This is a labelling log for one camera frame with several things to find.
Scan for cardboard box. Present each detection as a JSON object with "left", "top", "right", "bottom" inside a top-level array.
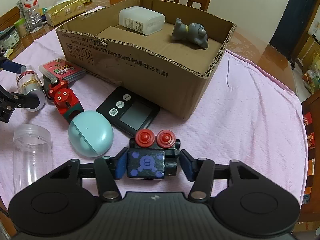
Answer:
[{"left": 55, "top": 0, "right": 237, "bottom": 120}]

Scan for clear water bottle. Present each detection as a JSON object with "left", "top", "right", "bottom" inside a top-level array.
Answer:
[{"left": 21, "top": 0, "right": 43, "bottom": 33}]

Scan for orange boxes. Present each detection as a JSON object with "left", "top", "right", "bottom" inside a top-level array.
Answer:
[{"left": 302, "top": 112, "right": 316, "bottom": 150}]

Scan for gold foil packet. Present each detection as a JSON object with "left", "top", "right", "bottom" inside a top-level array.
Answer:
[{"left": 45, "top": 0, "right": 85, "bottom": 27}]

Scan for black digital timer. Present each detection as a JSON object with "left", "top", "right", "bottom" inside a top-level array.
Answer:
[{"left": 96, "top": 86, "right": 160, "bottom": 131}]

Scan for small gold flake bottle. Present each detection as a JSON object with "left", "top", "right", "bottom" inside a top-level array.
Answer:
[{"left": 16, "top": 65, "right": 46, "bottom": 112}]

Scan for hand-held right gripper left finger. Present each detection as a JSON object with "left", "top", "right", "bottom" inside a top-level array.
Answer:
[{"left": 50, "top": 147, "right": 129, "bottom": 201}]

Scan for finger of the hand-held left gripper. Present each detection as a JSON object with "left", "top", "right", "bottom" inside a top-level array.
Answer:
[
  {"left": 0, "top": 85, "right": 41, "bottom": 123},
  {"left": 0, "top": 51, "right": 27, "bottom": 74}
]

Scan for dark blue toy car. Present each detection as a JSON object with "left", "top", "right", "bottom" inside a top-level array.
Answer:
[{"left": 127, "top": 129, "right": 182, "bottom": 180}]

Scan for red card case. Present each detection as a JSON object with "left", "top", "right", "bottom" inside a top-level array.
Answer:
[{"left": 39, "top": 58, "right": 87, "bottom": 83}]

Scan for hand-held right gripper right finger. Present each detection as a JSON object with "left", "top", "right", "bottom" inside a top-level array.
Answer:
[{"left": 179, "top": 149, "right": 261, "bottom": 201}]

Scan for dark door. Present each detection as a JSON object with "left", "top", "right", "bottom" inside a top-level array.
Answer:
[{"left": 270, "top": 0, "right": 318, "bottom": 64}]

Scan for teal earbud case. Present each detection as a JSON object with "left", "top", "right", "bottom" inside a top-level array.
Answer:
[{"left": 68, "top": 110, "right": 114, "bottom": 158}]

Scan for white plastic bottle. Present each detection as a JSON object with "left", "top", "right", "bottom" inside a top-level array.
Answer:
[{"left": 118, "top": 6, "right": 166, "bottom": 35}]

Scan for clear plastic jar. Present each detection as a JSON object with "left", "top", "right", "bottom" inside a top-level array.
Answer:
[{"left": 12, "top": 124, "right": 52, "bottom": 195}]

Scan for red toy car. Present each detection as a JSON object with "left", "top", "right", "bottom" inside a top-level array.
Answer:
[{"left": 43, "top": 76, "right": 85, "bottom": 123}]

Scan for grey toy figure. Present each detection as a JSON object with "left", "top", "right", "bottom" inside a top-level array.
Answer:
[{"left": 170, "top": 18, "right": 209, "bottom": 50}]

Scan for pink cloth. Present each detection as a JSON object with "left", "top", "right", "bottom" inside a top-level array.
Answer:
[{"left": 0, "top": 31, "right": 309, "bottom": 240}]

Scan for green-lidded container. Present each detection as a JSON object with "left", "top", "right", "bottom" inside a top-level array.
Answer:
[{"left": 14, "top": 17, "right": 29, "bottom": 39}]

